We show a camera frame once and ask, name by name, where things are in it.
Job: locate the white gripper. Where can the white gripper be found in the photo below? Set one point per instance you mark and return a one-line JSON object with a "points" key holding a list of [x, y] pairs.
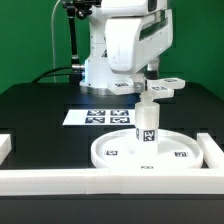
{"points": [[134, 42]]}

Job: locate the white cross-shaped table base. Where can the white cross-shaped table base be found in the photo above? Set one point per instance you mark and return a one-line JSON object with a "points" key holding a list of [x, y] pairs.
{"points": [[155, 89]]}

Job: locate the white round table top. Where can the white round table top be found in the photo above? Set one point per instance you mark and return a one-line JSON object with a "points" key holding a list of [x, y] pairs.
{"points": [[122, 150]]}

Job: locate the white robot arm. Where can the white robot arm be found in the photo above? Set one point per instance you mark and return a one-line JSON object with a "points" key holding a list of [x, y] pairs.
{"points": [[98, 74]]}

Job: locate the white marker sheet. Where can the white marker sheet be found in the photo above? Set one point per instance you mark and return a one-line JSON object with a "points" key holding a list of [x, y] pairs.
{"points": [[79, 117]]}

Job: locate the white U-shaped boundary frame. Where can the white U-shaped boundary frame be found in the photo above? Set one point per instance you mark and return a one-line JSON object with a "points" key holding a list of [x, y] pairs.
{"points": [[209, 180]]}

